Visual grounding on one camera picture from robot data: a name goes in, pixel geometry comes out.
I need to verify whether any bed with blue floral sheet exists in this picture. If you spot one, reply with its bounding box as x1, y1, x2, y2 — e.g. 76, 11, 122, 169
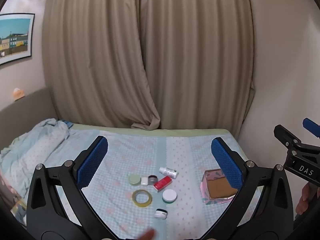
0, 122, 265, 240

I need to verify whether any person's left hand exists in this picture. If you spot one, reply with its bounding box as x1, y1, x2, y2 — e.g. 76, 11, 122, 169
136, 229, 156, 240

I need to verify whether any red rectangular box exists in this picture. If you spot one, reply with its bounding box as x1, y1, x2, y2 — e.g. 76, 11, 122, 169
153, 176, 173, 193

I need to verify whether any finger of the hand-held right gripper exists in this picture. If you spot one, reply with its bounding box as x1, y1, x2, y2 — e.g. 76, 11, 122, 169
302, 118, 320, 138
274, 124, 301, 152

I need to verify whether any crumpled light blue blanket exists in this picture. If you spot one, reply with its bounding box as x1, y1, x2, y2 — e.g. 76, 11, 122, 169
0, 118, 74, 198

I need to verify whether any small white and black jar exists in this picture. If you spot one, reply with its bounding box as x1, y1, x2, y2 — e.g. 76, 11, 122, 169
154, 208, 168, 220

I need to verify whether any person's right hand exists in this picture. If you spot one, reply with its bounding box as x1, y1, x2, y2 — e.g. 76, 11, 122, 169
295, 182, 320, 215

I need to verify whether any beige curtain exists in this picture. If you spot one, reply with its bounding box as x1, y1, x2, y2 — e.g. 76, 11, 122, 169
139, 0, 256, 137
41, 0, 160, 132

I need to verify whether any pale green round lid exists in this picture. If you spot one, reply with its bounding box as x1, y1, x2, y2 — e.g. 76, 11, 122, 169
128, 174, 141, 186

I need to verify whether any pink cardboard box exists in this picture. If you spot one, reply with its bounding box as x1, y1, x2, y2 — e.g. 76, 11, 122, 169
200, 169, 238, 205

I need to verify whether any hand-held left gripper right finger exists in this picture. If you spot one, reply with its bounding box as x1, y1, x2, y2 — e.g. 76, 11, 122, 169
200, 137, 293, 240

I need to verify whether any patterned cloth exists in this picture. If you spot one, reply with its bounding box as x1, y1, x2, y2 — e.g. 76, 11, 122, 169
10, 197, 27, 227

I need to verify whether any grey headboard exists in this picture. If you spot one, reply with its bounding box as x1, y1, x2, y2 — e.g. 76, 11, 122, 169
0, 87, 59, 150

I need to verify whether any white-lidded green jar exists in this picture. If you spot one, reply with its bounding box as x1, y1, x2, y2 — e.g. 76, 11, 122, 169
162, 189, 177, 204

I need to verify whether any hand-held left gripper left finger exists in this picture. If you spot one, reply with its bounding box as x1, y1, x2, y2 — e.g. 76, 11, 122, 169
26, 135, 118, 240

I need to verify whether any small orange toy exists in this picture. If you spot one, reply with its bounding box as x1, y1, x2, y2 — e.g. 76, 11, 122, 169
13, 88, 25, 101

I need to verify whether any framed wall picture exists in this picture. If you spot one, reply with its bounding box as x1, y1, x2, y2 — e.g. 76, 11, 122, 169
0, 13, 35, 66

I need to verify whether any white plastic bottle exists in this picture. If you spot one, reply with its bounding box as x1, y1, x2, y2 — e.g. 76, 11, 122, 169
159, 167, 179, 179

